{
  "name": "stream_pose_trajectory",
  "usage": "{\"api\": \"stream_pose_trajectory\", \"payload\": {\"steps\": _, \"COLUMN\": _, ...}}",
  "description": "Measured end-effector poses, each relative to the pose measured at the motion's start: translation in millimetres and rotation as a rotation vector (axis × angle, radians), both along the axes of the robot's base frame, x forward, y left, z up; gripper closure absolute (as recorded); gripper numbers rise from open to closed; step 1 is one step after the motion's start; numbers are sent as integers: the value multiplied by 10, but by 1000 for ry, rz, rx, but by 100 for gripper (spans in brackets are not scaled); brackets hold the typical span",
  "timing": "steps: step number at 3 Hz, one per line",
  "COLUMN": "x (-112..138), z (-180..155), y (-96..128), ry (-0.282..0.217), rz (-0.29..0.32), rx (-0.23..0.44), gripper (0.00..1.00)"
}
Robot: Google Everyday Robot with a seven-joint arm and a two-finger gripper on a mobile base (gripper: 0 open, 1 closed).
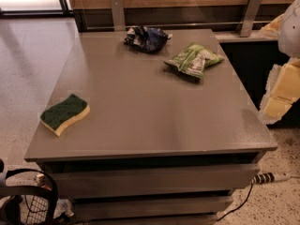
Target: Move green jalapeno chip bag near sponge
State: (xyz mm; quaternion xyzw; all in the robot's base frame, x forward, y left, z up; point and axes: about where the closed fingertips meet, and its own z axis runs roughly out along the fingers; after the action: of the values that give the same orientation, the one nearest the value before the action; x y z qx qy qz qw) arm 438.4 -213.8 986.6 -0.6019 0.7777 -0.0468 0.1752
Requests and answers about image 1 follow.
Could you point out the green and yellow sponge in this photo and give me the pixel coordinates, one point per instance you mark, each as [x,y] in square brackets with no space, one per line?
[64,114]

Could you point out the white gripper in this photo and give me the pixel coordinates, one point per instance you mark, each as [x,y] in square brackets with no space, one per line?
[290,32]

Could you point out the green jalapeno chip bag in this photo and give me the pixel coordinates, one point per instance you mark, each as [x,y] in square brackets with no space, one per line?
[194,59]

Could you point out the middle grey drawer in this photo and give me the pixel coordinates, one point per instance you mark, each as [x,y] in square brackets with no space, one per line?
[152,208]

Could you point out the grey drawer cabinet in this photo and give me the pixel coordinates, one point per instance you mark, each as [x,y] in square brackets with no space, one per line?
[146,115]

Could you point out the blue crumpled chip bag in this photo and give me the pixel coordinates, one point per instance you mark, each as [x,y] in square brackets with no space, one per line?
[146,39]

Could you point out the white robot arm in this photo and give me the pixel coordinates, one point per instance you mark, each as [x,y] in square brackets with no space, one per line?
[289,32]

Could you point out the left metal bracket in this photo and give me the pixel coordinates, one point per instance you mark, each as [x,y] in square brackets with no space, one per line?
[118,15]

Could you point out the grey drawer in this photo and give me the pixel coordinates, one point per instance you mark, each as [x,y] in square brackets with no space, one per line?
[152,208]
[80,185]

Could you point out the right metal bracket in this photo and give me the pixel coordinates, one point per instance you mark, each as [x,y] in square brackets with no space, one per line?
[247,22]

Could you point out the black wire basket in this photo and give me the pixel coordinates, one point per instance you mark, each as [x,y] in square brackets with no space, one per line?
[27,204]

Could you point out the top grey drawer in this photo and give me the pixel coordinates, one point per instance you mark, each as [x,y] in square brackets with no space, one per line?
[80,185]

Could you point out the metal bracket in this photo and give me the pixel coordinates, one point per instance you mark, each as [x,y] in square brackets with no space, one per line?
[118,15]
[247,22]

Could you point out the striped black white plug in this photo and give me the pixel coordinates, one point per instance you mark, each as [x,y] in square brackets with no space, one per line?
[270,177]

